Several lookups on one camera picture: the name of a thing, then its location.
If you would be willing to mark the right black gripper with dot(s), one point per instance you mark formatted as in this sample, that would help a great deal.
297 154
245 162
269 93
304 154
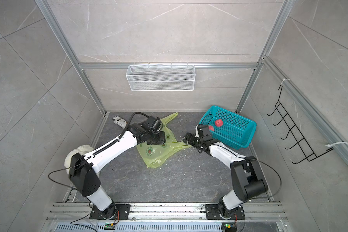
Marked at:
191 142

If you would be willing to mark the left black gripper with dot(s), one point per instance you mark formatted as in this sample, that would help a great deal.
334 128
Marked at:
162 139

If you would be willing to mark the yellow-green plastic bag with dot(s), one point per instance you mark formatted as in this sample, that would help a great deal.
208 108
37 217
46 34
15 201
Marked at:
154 156

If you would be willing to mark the red peach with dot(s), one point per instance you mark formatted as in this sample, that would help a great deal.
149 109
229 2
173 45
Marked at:
219 123

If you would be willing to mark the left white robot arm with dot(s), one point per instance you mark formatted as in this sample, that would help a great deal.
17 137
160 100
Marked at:
83 169

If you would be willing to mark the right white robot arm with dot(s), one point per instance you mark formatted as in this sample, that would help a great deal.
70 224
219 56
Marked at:
248 180

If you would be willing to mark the small flag-patterned toy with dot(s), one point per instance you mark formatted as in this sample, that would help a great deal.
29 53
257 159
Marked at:
120 121

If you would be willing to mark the teal plastic basket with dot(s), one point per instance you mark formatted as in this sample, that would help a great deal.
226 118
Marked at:
236 132

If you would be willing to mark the white wire mesh basket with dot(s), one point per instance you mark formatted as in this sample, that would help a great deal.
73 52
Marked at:
165 77

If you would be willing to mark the black wire hook rack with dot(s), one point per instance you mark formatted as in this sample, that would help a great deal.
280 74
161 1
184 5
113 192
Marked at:
294 132

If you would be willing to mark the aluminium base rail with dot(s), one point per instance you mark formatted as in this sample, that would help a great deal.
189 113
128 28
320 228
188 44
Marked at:
167 217

